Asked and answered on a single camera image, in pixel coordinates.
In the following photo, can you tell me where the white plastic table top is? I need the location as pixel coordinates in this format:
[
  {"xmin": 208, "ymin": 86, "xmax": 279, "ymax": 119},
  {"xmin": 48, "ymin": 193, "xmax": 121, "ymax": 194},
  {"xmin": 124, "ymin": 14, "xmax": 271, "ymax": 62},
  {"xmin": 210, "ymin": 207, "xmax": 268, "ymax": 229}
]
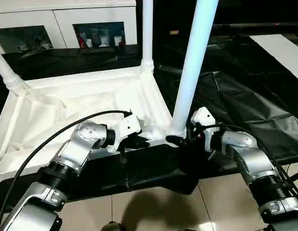
[{"xmin": 0, "ymin": 65, "xmax": 188, "ymax": 188}]

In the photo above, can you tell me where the white plastic table leg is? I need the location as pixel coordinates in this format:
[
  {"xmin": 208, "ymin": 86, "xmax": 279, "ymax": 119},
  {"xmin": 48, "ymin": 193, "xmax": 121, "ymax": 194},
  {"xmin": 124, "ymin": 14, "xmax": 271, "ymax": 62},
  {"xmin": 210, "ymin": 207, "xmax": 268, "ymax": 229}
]
[
  {"xmin": 140, "ymin": 0, "xmax": 155, "ymax": 73},
  {"xmin": 0, "ymin": 38, "xmax": 29, "ymax": 96},
  {"xmin": 170, "ymin": 0, "xmax": 221, "ymax": 137}
]

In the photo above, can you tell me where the black plastic mat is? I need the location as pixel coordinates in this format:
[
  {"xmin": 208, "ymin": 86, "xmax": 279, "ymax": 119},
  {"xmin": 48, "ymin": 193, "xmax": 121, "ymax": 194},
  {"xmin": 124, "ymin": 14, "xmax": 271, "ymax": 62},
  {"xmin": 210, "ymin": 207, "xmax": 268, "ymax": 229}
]
[{"xmin": 0, "ymin": 35, "xmax": 298, "ymax": 214}]

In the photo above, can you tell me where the dark brown rounded part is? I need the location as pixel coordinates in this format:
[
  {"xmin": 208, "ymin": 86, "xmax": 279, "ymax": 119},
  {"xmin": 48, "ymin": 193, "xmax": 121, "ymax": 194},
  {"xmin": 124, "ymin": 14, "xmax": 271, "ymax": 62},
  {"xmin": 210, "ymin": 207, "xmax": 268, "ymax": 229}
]
[{"xmin": 101, "ymin": 222, "xmax": 127, "ymax": 231}]

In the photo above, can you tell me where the black metal stand leg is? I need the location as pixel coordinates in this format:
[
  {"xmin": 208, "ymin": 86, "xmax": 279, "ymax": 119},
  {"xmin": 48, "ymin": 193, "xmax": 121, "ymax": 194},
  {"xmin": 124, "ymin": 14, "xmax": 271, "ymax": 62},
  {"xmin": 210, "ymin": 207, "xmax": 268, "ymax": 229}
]
[{"xmin": 289, "ymin": 165, "xmax": 298, "ymax": 184}]

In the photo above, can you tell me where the black tall cabinet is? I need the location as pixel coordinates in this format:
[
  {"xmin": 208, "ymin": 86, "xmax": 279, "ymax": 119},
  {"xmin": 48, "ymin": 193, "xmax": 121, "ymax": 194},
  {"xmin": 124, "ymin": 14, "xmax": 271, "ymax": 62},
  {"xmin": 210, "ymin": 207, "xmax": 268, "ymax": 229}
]
[{"xmin": 136, "ymin": 0, "xmax": 197, "ymax": 64}]

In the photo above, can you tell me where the white flat board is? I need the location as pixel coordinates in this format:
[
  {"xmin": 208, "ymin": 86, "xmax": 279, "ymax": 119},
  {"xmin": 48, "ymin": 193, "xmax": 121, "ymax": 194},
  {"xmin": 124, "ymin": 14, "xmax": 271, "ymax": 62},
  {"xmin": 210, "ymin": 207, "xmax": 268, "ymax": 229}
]
[{"xmin": 249, "ymin": 34, "xmax": 298, "ymax": 84}]

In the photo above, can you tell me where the black long bar device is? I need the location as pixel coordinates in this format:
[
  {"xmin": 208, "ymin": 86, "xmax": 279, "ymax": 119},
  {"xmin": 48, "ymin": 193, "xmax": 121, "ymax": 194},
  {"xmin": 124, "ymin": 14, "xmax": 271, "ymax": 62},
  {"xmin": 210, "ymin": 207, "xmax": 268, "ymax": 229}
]
[{"xmin": 212, "ymin": 22, "xmax": 298, "ymax": 29}]

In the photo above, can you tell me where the white glass-door cabinet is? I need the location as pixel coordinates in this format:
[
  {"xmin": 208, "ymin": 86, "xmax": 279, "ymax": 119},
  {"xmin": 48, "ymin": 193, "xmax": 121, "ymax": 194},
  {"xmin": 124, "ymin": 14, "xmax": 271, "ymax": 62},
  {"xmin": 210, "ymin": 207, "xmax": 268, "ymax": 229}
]
[{"xmin": 0, "ymin": 0, "xmax": 138, "ymax": 55}]

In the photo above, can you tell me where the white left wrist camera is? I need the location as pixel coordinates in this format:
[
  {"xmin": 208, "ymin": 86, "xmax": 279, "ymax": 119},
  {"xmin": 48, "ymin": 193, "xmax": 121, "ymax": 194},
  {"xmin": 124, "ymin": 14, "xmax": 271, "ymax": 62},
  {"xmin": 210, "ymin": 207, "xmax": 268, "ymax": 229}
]
[{"xmin": 106, "ymin": 113, "xmax": 143, "ymax": 154}]

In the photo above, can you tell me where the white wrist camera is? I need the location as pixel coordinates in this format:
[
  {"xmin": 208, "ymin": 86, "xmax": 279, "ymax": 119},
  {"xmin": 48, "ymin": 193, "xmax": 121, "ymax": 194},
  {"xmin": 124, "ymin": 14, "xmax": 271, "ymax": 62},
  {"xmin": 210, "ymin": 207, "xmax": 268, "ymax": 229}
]
[
  {"xmin": 189, "ymin": 107, "xmax": 222, "ymax": 153},
  {"xmin": 106, "ymin": 113, "xmax": 143, "ymax": 154}
]

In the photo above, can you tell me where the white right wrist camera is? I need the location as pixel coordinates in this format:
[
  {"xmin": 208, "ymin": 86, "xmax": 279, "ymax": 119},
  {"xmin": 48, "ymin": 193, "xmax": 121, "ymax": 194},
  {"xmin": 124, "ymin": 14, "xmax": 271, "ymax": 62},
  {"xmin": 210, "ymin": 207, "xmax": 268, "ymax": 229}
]
[{"xmin": 189, "ymin": 107, "xmax": 222, "ymax": 153}]

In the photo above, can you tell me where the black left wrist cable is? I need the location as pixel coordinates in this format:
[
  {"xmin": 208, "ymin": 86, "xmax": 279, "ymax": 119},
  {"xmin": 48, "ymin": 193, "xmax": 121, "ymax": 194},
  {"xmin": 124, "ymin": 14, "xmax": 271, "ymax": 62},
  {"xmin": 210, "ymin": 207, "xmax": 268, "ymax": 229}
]
[{"xmin": 0, "ymin": 110, "xmax": 133, "ymax": 218}]

